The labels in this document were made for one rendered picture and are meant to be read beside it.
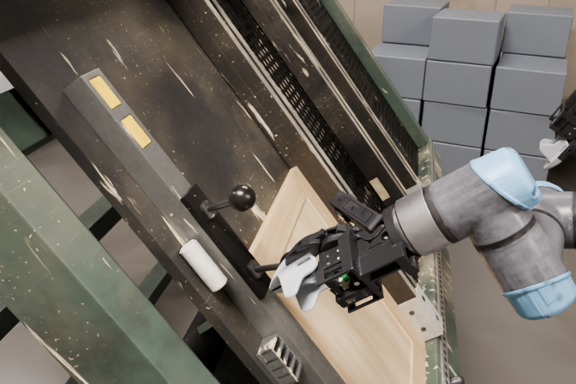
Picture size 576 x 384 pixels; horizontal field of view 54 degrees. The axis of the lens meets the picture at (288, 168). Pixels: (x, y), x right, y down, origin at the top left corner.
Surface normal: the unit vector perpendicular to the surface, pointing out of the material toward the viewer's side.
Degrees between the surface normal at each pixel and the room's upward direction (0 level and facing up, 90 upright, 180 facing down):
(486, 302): 0
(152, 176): 90
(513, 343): 0
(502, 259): 94
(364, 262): 41
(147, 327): 53
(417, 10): 90
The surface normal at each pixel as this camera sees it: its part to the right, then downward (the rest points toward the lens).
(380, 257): -0.61, -0.61
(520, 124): -0.38, 0.37
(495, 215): -0.14, 0.16
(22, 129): 0.79, -0.48
